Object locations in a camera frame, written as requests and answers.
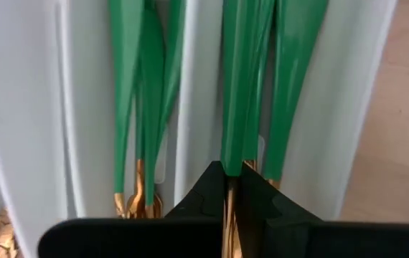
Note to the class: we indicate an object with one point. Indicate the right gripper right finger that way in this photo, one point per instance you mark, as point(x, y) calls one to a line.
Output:
point(297, 236)

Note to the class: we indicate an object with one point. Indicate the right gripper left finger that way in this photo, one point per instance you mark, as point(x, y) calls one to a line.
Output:
point(176, 233)

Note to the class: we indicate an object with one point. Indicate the white plastic cutlery tray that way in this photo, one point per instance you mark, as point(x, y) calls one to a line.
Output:
point(82, 107)

